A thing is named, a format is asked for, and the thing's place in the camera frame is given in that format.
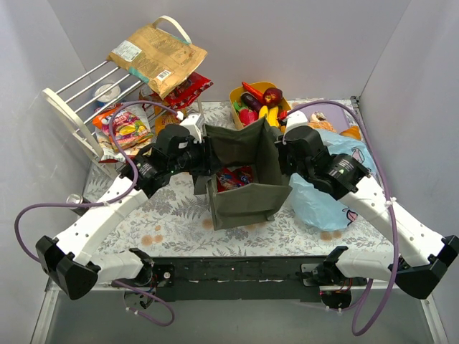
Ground green canvas tote bag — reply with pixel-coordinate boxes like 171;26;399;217
202;119;291;230

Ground yellow banana bunch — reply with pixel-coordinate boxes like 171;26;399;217
258;105;281;128

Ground red candy bag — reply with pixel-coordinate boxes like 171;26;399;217
216;166;253;192

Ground light blue plastic bag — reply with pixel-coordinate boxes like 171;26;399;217
289;129;377;231

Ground brown paper snack bag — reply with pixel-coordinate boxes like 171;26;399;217
107;24;207;99

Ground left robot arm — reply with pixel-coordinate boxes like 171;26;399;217
36;125;219;300

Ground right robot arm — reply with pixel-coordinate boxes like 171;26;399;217
275;125;458;300

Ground chocolate white donut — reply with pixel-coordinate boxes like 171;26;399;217
311;111;327;122

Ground purple tray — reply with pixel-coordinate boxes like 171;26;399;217
287;101;355;134

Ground pink dragon fruit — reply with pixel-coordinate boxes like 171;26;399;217
233;101;259;127

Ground red snack bag lower shelf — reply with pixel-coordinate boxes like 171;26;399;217
164;72;213;110

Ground colourful fruit candy bag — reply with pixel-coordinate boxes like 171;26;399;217
92;103;153;149

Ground red apple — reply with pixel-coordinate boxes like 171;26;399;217
262;87;283;108

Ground purple eggplant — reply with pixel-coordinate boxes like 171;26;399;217
240;92;263;113

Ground orange croissant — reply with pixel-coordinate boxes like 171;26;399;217
340;125;362;140

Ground red chili pepper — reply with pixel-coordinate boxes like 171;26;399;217
241;82;264;102

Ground blue white tin can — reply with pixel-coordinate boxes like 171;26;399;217
94;83;121;107

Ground white metal shelf rack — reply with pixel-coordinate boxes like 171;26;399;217
42;16;193;177

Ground dark drink can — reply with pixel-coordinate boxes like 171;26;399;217
66;193;90;216

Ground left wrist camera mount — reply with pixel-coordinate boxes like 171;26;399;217
176;111;205;143

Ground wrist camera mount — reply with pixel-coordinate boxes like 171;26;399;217
284;110;308;134
176;111;205;143

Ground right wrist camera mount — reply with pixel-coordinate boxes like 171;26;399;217
284;110;308;134

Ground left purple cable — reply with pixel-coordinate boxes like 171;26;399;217
14;100;186;262

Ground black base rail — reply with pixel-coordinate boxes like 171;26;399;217
152;255;325;302

